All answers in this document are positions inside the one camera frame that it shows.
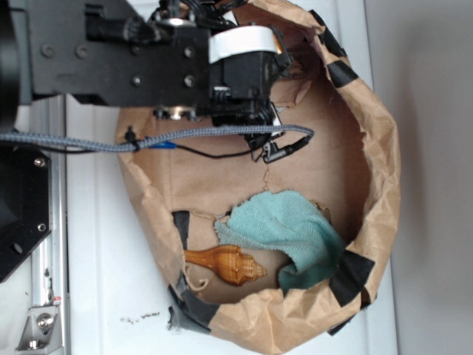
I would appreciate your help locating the black gripper white tape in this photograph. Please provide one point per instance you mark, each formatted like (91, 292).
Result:
(245, 63)

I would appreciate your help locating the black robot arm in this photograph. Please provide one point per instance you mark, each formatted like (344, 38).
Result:
(188, 59)

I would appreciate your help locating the brown paper bag bin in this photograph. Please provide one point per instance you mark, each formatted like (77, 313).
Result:
(350, 170)

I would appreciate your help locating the teal terry cloth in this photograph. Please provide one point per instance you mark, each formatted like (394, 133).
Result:
(288, 222)

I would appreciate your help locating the orange conch seashell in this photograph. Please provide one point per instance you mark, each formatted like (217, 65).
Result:
(228, 263)

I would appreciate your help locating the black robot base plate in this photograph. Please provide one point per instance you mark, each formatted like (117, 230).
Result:
(25, 205)

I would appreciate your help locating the aluminium extrusion rail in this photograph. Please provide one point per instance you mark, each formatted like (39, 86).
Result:
(49, 265)

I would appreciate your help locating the silver corner bracket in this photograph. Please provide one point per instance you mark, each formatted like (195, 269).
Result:
(42, 332)

